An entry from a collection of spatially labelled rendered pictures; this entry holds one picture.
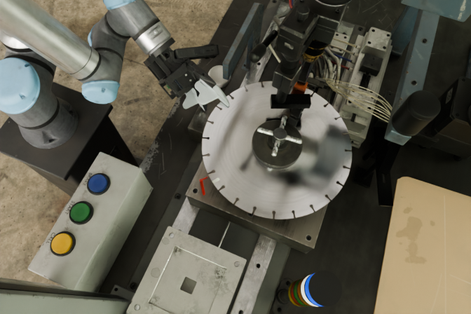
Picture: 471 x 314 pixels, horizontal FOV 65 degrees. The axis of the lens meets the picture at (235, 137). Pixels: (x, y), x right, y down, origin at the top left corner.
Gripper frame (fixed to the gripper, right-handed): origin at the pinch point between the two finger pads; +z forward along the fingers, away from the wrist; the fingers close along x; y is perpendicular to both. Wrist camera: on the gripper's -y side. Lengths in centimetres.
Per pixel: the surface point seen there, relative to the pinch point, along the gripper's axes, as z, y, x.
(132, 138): 4, 8, -105
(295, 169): 17.1, 2.3, 19.0
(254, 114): 4.5, -1.6, 10.5
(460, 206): 58, -27, 23
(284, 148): 12.4, 1.1, 18.1
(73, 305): 1, 47, 26
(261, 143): 9.0, 3.1, 14.8
